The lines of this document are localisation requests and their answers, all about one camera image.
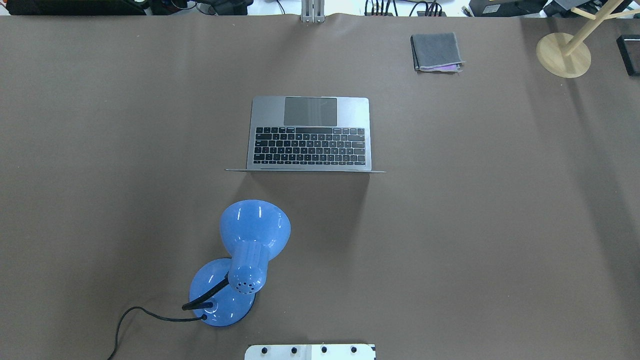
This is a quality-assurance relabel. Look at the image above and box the black box at table edge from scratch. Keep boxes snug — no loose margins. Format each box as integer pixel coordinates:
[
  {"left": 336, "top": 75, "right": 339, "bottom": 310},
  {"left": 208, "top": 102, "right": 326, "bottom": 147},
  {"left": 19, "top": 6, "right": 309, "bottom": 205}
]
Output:
[{"left": 616, "top": 34, "right": 640, "bottom": 76}]

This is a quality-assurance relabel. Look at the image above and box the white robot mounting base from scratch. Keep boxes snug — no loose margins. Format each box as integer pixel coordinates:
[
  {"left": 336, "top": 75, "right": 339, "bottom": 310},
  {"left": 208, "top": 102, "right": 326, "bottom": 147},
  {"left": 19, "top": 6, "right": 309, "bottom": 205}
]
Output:
[{"left": 244, "top": 342, "right": 377, "bottom": 360}]

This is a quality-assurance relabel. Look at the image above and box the folded grey cloth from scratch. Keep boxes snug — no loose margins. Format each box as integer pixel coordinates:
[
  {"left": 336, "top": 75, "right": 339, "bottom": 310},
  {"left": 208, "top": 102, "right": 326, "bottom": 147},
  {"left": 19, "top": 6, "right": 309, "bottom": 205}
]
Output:
[{"left": 410, "top": 32, "right": 464, "bottom": 73}]

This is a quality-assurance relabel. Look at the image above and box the black lamp power cable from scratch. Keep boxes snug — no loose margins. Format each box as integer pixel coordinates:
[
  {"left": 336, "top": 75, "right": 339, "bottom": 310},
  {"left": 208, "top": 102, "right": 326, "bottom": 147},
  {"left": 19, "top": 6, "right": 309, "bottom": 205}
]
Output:
[{"left": 107, "top": 306, "right": 208, "bottom": 360}]

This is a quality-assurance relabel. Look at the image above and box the grey laptop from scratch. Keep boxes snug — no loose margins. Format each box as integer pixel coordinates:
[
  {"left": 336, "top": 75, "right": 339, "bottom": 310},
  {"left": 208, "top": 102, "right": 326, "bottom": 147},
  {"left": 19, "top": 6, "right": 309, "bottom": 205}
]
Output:
[{"left": 245, "top": 95, "right": 374, "bottom": 173}]

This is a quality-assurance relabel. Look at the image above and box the blue desk lamp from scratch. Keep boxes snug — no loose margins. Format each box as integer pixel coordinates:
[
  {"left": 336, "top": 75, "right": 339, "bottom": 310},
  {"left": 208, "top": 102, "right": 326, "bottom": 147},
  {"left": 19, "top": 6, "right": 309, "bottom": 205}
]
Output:
[{"left": 182, "top": 199, "right": 291, "bottom": 327}]

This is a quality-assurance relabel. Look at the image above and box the wooden stand with round base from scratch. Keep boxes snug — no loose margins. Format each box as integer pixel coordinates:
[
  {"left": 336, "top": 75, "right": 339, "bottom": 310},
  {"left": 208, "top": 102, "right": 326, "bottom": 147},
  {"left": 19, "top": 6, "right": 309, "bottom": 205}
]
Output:
[{"left": 535, "top": 0, "right": 640, "bottom": 79}]

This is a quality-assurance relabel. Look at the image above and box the aluminium profile post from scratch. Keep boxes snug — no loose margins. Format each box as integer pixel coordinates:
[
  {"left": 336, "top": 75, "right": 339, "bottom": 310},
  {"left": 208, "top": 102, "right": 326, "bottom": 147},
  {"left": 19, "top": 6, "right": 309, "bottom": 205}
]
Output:
[{"left": 301, "top": 0, "right": 326, "bottom": 24}]

